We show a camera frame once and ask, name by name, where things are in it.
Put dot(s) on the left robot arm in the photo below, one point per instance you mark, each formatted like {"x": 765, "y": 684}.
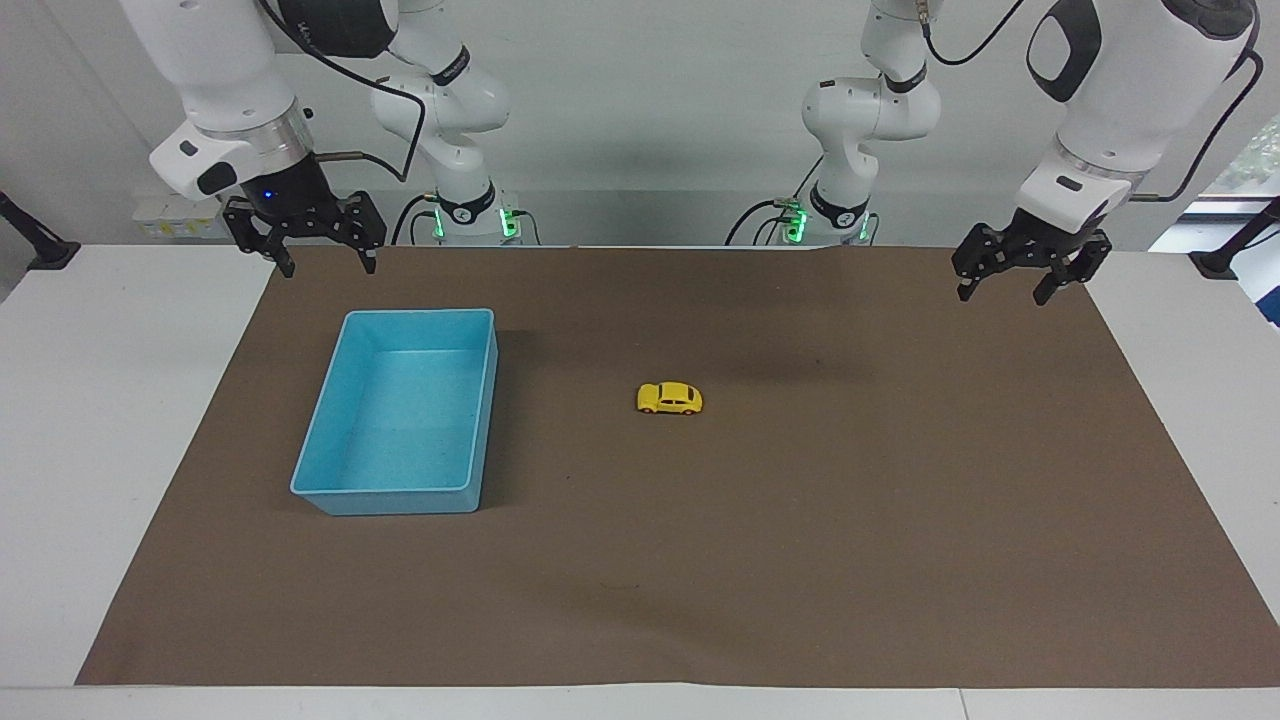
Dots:
{"x": 1120, "y": 90}

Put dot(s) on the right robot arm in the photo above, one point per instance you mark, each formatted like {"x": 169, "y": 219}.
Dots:
{"x": 225, "y": 70}

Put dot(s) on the yellow toy beetle car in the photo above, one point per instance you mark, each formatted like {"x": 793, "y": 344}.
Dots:
{"x": 670, "y": 398}

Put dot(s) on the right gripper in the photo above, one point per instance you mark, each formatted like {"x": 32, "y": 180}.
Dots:
{"x": 290, "y": 195}

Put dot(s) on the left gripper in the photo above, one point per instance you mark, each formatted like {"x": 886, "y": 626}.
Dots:
{"x": 1052, "y": 232}

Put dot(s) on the black stand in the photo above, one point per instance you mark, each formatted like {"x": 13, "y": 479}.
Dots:
{"x": 35, "y": 240}
{"x": 1235, "y": 245}

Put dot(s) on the light blue plastic bin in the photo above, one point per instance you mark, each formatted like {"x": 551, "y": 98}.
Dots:
{"x": 400, "y": 412}

